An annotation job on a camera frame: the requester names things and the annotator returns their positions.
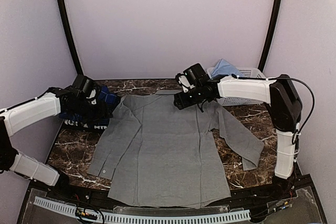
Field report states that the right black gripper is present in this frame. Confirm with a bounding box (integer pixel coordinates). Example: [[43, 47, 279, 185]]
[[174, 85, 204, 109]]

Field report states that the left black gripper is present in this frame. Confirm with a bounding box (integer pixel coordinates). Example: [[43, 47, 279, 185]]
[[70, 98, 113, 126]]

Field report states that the grey long sleeve shirt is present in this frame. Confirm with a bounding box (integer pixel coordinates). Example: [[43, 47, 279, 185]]
[[88, 92, 264, 209]]

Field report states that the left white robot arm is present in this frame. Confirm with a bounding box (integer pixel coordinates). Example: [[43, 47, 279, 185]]
[[1, 87, 112, 201]]

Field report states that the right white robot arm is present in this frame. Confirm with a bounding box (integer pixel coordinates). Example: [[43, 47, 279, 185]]
[[173, 73, 302, 179]]

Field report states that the blue plaid folded shirt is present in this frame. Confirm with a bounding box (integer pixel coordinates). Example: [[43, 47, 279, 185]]
[[58, 86, 121, 123]]

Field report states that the light blue shirt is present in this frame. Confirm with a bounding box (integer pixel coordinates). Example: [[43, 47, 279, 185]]
[[211, 59, 244, 77]]

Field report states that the white plastic basket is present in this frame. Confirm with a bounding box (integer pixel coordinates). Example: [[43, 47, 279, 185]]
[[216, 67, 265, 106]]

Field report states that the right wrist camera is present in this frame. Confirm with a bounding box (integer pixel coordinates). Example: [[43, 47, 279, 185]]
[[175, 63, 210, 92]]

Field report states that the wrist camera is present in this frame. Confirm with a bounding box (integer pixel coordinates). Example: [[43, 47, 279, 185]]
[[71, 74, 98, 102], [175, 63, 210, 92]]

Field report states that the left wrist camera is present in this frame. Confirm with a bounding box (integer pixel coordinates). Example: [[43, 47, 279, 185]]
[[71, 74, 98, 102]]

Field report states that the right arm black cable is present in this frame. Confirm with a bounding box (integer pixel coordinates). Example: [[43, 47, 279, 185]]
[[278, 76, 316, 141]]

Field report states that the left black frame post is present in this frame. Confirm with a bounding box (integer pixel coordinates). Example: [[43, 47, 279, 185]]
[[57, 0, 83, 74]]

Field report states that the black frame post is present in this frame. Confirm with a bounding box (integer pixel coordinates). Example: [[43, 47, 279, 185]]
[[57, 0, 83, 74], [258, 0, 281, 72]]

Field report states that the white slotted cable duct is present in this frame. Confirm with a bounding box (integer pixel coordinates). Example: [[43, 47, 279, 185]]
[[33, 196, 250, 223]]

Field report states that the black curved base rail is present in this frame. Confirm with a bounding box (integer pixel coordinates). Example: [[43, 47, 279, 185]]
[[47, 175, 316, 219]]

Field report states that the right black frame post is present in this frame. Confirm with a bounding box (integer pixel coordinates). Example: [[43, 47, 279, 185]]
[[258, 0, 281, 72]]

